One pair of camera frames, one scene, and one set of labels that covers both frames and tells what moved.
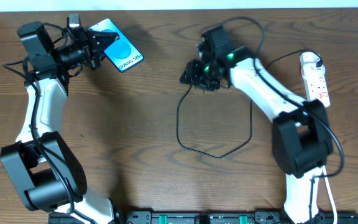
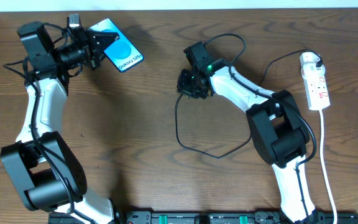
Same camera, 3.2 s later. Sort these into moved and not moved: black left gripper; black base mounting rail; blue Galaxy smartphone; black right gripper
Moved: black right gripper
Not moved: black left gripper; black base mounting rail; blue Galaxy smartphone
